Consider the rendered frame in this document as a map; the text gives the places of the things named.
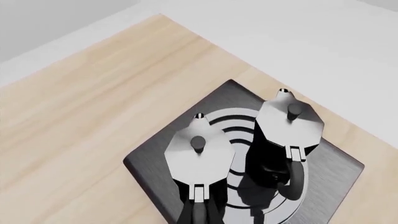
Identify flat black stove plate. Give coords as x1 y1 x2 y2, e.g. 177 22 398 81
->
123 78 366 224

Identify silver moka pot black handle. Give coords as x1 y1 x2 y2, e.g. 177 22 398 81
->
163 112 235 224
239 88 326 202

